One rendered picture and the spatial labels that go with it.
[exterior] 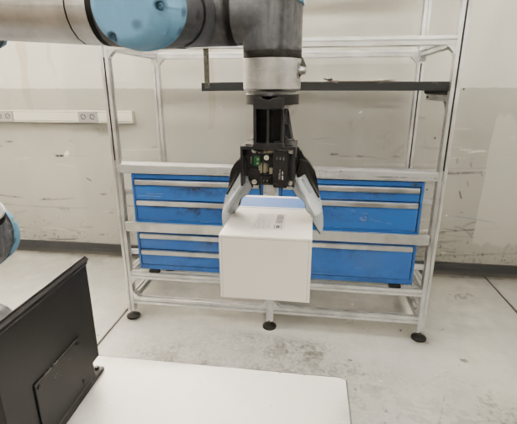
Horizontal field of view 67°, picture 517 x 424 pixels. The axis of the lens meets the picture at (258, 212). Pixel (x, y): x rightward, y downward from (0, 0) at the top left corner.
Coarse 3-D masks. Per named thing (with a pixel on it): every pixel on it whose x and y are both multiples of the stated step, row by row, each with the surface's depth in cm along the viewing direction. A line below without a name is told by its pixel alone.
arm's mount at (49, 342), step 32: (64, 288) 75; (0, 320) 59; (32, 320) 66; (64, 320) 75; (0, 352) 59; (32, 352) 66; (64, 352) 75; (96, 352) 88; (0, 384) 59; (32, 384) 66; (64, 384) 75; (0, 416) 60; (32, 416) 67; (64, 416) 76
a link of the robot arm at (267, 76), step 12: (252, 60) 48; (264, 60) 47; (276, 60) 47; (288, 60) 48; (300, 60) 50; (252, 72) 49; (264, 72) 48; (276, 72) 48; (288, 72) 48; (300, 72) 50; (252, 84) 49; (264, 84) 48; (276, 84) 48; (288, 84) 49; (300, 84) 51; (264, 96) 49; (276, 96) 49
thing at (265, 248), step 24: (240, 216) 58; (264, 216) 58; (288, 216) 58; (240, 240) 50; (264, 240) 50; (288, 240) 50; (240, 264) 51; (264, 264) 51; (288, 264) 51; (240, 288) 53; (264, 288) 52; (288, 288) 52
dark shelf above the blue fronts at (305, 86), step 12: (216, 84) 192; (228, 84) 192; (240, 84) 191; (312, 84) 186; (324, 84) 186; (336, 84) 185; (348, 84) 184; (360, 84) 184; (372, 84) 183; (384, 84) 182; (396, 84) 182; (408, 84) 181; (420, 84) 180; (432, 84) 180; (444, 84) 179
